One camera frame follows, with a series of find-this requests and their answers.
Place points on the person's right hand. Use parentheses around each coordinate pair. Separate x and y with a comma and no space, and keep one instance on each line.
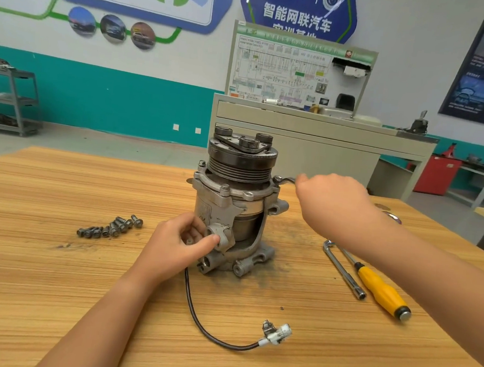
(336,207)

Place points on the person's left hand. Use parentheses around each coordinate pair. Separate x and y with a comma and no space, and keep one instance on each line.
(168,251)

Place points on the silver combination wrench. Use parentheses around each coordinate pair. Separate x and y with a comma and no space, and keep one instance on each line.
(284,181)

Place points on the silver L-shaped socket wrench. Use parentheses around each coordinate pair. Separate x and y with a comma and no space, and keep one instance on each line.
(344,270)

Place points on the grey metal compressor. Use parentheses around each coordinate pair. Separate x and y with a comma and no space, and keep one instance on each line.
(237,197)

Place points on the person's left forearm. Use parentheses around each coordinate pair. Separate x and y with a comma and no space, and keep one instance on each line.
(93,328)

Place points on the person's right forearm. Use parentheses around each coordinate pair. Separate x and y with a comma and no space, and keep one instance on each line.
(439,285)

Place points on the beige workbench cabinet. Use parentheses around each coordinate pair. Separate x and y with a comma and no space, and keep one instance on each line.
(329,142)

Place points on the red cabinet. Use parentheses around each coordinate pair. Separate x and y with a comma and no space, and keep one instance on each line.
(437,174)

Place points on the small black device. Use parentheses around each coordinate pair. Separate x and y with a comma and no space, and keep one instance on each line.
(418,124)

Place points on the white wiring display board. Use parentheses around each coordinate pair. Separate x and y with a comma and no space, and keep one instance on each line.
(272,67)

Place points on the grey metal shelf cart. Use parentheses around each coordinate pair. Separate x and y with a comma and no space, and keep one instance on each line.
(8,100)

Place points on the blue hexagon wall sign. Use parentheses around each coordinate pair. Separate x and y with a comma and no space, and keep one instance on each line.
(296,6)

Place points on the round photo wall decal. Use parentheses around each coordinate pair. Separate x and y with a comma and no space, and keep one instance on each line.
(142,35)
(82,21)
(113,28)

